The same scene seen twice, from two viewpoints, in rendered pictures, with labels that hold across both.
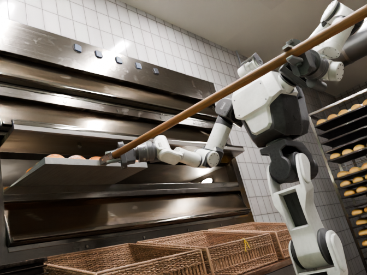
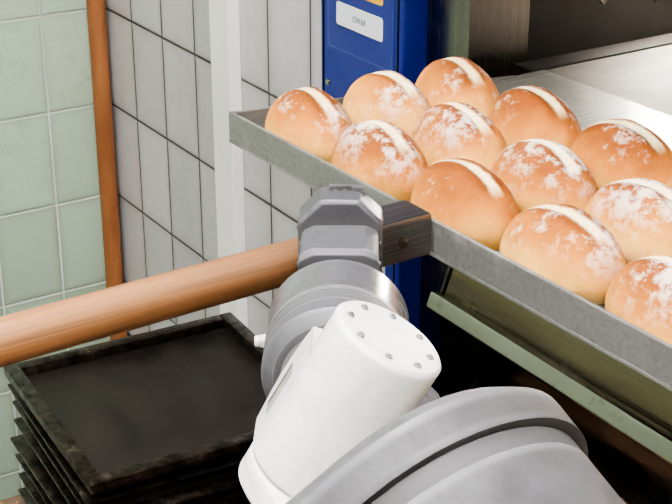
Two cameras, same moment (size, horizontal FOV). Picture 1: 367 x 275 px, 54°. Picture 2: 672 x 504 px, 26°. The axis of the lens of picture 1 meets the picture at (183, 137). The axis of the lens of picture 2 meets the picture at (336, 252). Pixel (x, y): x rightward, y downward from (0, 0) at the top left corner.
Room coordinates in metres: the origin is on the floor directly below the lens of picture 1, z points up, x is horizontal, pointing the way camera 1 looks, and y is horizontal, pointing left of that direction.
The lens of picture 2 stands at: (1.80, -0.55, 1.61)
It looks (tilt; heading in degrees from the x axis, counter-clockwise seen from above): 24 degrees down; 108
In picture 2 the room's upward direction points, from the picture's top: straight up
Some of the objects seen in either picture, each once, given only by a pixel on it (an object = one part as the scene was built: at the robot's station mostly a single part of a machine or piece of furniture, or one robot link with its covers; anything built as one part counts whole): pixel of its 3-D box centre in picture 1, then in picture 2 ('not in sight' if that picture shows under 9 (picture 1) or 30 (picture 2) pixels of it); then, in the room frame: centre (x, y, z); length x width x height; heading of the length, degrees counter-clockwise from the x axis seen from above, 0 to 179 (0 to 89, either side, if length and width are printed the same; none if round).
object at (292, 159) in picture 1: (287, 168); not in sight; (1.60, -0.41, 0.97); 0.14 x 0.13 x 0.12; 51
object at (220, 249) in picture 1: (207, 251); not in sight; (2.03, 0.02, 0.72); 0.56 x 0.49 x 0.28; 140
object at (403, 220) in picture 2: (108, 158); (367, 240); (1.53, 0.35, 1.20); 0.09 x 0.04 x 0.03; 52
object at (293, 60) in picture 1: (294, 61); not in sight; (0.97, -0.37, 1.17); 0.06 x 0.03 x 0.02; 141
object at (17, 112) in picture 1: (142, 130); not in sight; (2.19, 0.24, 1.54); 1.79 x 0.11 x 0.19; 141
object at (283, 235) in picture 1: (265, 237); not in sight; (2.49, -0.36, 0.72); 0.56 x 0.49 x 0.28; 142
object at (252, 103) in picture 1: (272, 108); not in sight; (1.62, -0.44, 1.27); 0.34 x 0.30 x 0.36; 42
